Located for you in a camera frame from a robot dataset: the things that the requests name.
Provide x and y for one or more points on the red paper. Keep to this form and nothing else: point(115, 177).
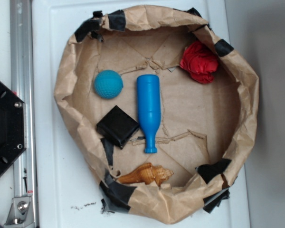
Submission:
point(199, 62)

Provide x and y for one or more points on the brown paper bin liner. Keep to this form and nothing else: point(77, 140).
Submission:
point(207, 131)

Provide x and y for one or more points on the black square box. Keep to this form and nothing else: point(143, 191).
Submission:
point(117, 126)

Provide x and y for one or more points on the blue plastic bottle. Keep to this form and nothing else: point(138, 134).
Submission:
point(149, 109)

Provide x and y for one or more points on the blue dimpled ball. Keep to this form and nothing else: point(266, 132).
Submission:
point(108, 84)

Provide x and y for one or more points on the brown conch seashell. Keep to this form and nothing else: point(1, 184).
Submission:
point(147, 173)

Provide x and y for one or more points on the white plastic tray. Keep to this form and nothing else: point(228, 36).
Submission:
point(68, 194)

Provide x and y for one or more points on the aluminium extrusion rail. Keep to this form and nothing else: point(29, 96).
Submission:
point(22, 82)

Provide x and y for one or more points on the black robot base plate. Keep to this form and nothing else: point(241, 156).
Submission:
point(12, 136)

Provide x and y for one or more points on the metal corner bracket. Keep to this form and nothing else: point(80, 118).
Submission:
point(20, 213)

